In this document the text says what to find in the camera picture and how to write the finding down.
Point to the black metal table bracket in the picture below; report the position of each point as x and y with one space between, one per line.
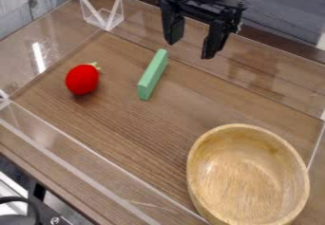
54 211

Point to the green rectangular block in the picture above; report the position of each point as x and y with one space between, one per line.
151 75

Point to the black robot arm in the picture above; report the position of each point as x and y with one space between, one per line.
221 14

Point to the clear acrylic corner bracket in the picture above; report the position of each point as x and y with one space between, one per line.
105 18

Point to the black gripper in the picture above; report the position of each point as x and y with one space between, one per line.
202 10

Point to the red toy strawberry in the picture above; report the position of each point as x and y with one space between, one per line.
82 78

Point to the light wooden bowl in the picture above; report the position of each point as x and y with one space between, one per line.
248 178

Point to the clear acrylic tray wall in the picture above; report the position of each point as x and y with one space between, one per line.
109 195

